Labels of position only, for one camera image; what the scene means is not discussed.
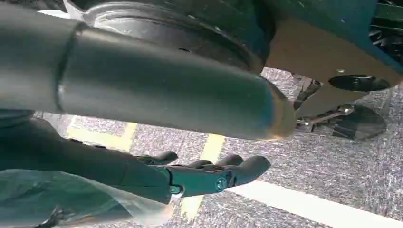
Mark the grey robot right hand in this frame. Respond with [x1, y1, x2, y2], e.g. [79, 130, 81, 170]
[0, 3, 297, 206]

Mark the black round robot body housing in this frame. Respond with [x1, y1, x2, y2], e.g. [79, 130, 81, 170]
[63, 0, 272, 74]

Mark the blue metal shelf cart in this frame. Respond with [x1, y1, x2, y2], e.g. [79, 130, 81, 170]
[253, 0, 403, 93]

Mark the white floor tape line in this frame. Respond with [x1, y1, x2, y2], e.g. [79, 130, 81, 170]
[226, 180, 403, 228]

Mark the black floor stand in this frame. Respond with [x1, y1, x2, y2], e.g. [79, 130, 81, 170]
[328, 74, 392, 93]

